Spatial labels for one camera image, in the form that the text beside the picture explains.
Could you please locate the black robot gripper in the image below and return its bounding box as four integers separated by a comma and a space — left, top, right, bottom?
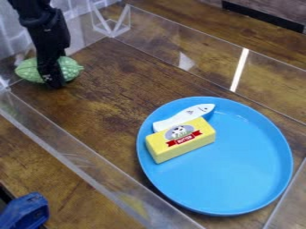
25, 8, 72, 89

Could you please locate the green textured toy vegetable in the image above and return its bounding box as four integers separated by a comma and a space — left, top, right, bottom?
15, 56, 84, 83

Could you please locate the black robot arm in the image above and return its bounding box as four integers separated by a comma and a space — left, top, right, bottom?
7, 0, 71, 89

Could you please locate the blue round plastic tray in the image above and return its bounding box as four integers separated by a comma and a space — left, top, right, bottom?
136, 97, 293, 216

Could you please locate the white grid patterned cloth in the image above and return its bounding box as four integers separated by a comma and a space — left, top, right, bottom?
0, 0, 32, 61

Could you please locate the white toy fish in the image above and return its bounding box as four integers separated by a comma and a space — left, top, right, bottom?
152, 104, 217, 132

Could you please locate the yellow toy butter block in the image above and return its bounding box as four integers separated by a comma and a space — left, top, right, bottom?
146, 117, 217, 164

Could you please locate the clear acrylic barrier wall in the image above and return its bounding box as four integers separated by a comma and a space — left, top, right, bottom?
0, 0, 306, 229

